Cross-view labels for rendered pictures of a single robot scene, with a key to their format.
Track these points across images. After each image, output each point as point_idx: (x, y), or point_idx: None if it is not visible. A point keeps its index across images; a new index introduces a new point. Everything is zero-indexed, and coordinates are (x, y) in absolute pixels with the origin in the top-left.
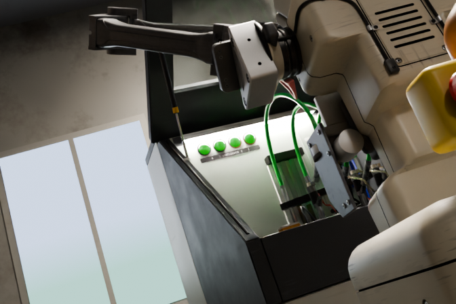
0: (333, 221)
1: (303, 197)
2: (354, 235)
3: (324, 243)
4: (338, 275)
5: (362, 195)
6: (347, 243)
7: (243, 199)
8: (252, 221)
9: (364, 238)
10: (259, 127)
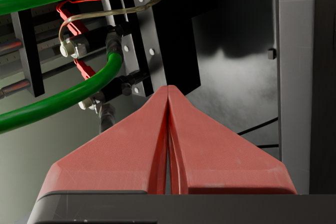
0: (315, 160)
1: (32, 62)
2: (330, 116)
3: (326, 168)
4: None
5: None
6: (333, 128)
7: (5, 140)
8: (41, 120)
9: (335, 96)
10: None
